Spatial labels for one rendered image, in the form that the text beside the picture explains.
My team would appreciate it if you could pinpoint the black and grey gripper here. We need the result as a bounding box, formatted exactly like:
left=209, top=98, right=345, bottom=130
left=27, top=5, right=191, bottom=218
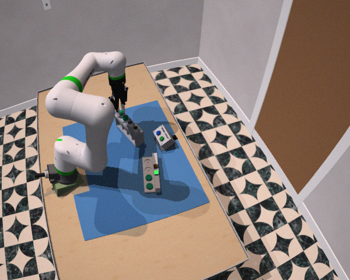
left=109, top=85, right=128, bottom=117

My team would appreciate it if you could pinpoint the blue flat mat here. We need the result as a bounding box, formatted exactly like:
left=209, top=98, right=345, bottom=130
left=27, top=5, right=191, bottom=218
left=73, top=100, right=210, bottom=241

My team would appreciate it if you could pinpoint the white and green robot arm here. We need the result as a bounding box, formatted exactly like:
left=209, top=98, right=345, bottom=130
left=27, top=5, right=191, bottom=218
left=34, top=51, right=126, bottom=184

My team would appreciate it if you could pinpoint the white sloping button panel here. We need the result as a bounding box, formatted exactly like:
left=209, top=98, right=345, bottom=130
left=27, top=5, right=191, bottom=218
left=153, top=124, right=177, bottom=151

